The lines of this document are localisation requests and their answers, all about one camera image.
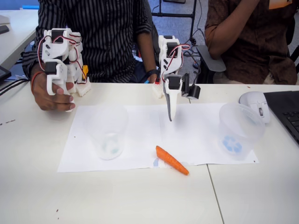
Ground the white leader arm with handle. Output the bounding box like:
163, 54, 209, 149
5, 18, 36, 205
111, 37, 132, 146
37, 28, 92, 113

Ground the dark office chair backrest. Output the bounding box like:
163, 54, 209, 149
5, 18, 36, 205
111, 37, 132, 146
140, 0, 162, 68

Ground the black webcam cable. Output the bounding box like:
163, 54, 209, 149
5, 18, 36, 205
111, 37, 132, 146
192, 59, 202, 86

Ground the white paper sheet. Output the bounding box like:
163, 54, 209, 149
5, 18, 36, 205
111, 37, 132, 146
159, 102, 259, 166
57, 105, 162, 173

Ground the white computer mouse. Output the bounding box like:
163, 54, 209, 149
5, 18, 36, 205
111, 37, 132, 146
238, 91, 271, 124

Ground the clear cup blue recycling symbol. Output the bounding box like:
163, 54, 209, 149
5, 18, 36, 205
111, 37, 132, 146
217, 102, 266, 161

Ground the orange carrot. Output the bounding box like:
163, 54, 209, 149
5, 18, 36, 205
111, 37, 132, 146
156, 145, 190, 176

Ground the black office chair armrest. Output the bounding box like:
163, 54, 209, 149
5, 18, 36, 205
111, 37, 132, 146
196, 44, 227, 84

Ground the black gripper webcam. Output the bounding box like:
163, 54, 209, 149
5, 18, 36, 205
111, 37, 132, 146
181, 72, 202, 100

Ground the bare forearm of striped-shirt person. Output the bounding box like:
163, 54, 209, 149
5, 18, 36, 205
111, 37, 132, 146
135, 30, 157, 84

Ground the right forearm of brown-shirt person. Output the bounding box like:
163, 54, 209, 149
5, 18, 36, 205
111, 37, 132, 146
207, 7, 260, 59

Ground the right hand of striped-shirt person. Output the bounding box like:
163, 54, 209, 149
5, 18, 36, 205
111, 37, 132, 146
31, 72, 77, 112

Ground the person in brown shirt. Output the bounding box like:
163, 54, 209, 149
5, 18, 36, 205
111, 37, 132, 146
204, 0, 299, 85

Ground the black laptop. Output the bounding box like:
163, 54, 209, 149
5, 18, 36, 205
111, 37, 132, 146
263, 90, 299, 145

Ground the clear cup green symbol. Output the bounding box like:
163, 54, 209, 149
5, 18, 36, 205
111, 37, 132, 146
83, 105, 129, 161

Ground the yellow table clamp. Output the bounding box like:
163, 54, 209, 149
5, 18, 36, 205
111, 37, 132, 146
81, 65, 89, 82

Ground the black metal stand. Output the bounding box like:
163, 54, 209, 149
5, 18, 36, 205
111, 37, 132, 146
151, 0, 198, 45

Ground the black tablet screen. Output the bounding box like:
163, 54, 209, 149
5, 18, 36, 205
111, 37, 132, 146
0, 66, 12, 82

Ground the person in striped shirt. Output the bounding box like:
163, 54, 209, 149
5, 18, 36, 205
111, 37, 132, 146
22, 0, 155, 84

